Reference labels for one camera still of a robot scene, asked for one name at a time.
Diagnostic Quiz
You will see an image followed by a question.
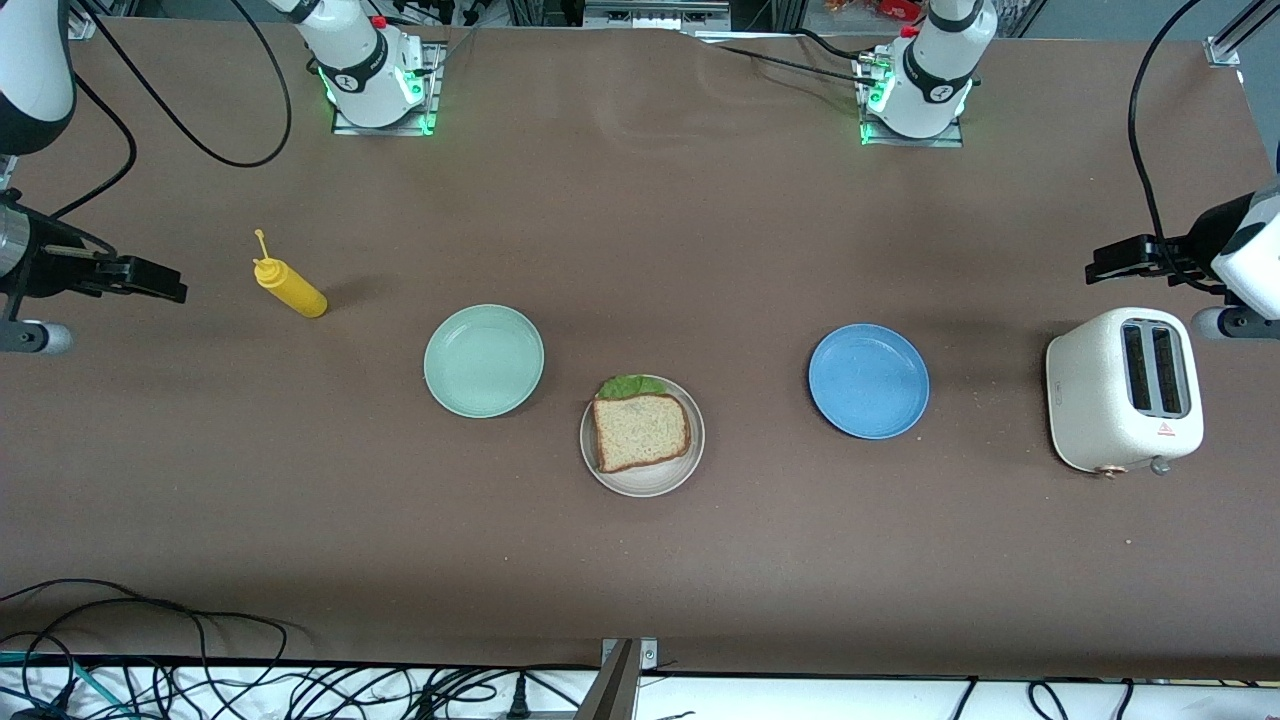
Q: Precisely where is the grey metal equipment box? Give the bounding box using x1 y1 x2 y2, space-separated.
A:
583 0 731 29

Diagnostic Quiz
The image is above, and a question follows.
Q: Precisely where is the teal floor cable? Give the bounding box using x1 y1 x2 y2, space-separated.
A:
0 650 136 720

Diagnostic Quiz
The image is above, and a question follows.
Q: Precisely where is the blue plate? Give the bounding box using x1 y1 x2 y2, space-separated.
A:
808 323 931 441

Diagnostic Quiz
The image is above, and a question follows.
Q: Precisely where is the black tabletop cable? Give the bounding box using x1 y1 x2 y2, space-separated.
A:
690 28 881 89

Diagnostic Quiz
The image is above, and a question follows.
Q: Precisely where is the green lettuce leaf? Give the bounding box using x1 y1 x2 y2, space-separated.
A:
597 375 669 401

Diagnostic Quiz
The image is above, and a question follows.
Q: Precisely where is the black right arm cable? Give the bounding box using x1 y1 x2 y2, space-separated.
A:
48 75 139 256
75 0 294 169

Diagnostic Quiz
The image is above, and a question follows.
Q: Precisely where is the cream white toaster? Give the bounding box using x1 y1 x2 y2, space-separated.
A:
1045 307 1205 479

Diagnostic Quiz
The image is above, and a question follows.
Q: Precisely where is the brown bread slice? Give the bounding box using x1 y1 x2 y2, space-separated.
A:
592 393 693 474

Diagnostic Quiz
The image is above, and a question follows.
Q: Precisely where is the red orange packaging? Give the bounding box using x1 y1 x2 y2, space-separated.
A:
825 0 926 21

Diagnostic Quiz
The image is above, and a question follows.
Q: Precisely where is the yellow mustard squeeze bottle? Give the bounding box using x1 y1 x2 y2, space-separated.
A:
252 229 329 319

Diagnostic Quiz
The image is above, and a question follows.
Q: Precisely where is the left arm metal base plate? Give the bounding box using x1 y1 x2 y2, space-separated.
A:
857 50 966 149

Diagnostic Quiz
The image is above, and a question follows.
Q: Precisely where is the beige plate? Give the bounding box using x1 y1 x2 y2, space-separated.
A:
580 375 706 498

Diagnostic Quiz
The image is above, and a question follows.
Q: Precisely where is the aluminium frame profile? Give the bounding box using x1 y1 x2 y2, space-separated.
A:
1205 0 1280 69

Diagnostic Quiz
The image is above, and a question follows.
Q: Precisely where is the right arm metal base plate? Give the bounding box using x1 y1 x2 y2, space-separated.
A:
332 40 446 136

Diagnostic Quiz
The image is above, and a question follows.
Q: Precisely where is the grey metal table bracket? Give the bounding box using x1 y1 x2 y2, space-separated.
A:
575 637 659 720

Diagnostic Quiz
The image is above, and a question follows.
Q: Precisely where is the mint green plate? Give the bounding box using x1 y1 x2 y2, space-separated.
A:
423 304 546 419

